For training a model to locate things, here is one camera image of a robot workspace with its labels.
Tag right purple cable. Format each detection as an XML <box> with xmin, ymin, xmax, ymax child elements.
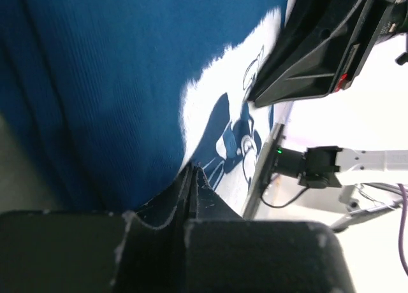
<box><xmin>397</xmin><ymin>183</ymin><xmax>408</xmax><ymax>275</ymax></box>

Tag dark blue t shirt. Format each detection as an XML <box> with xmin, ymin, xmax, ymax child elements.
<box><xmin>1</xmin><ymin>0</ymin><xmax>295</xmax><ymax>213</ymax></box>

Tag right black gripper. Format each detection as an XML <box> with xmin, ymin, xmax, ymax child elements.
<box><xmin>251</xmin><ymin>0</ymin><xmax>407</xmax><ymax>108</ymax></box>

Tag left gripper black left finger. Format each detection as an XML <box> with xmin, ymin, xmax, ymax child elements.
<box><xmin>1</xmin><ymin>167</ymin><xmax>193</xmax><ymax>292</ymax></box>

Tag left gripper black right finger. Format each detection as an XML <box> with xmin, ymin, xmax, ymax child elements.
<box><xmin>184</xmin><ymin>166</ymin><xmax>354</xmax><ymax>292</ymax></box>

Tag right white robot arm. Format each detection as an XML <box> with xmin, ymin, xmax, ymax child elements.
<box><xmin>249</xmin><ymin>0</ymin><xmax>407</xmax><ymax>191</ymax></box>

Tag black base beam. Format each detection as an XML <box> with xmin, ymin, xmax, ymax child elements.
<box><xmin>242</xmin><ymin>123</ymin><xmax>286</xmax><ymax>220</ymax></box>

